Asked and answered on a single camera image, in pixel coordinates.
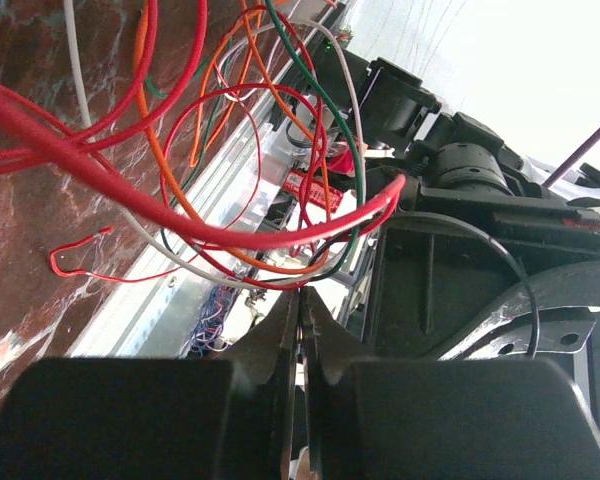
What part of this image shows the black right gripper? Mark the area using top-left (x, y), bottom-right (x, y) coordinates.
top-left (329, 51), bottom-right (600, 358)

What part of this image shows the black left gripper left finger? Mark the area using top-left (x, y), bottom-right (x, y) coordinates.
top-left (0, 291), bottom-right (300, 479)

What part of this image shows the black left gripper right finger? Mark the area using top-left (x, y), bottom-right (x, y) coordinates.
top-left (299, 287), bottom-right (600, 479)

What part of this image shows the green wire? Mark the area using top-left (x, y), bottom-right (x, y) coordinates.
top-left (142, 0), bottom-right (367, 281)

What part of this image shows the orange wire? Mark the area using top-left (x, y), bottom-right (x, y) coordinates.
top-left (133, 0), bottom-right (339, 275)

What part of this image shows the thick red wire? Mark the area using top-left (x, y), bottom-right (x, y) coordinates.
top-left (0, 0), bottom-right (407, 250)

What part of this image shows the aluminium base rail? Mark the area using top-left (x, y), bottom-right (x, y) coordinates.
top-left (67, 1), bottom-right (366, 357)

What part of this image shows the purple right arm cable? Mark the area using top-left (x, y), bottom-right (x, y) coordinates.
top-left (547, 108), bottom-right (600, 189)

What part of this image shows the white wire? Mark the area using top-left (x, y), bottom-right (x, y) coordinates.
top-left (62, 0), bottom-right (369, 290)

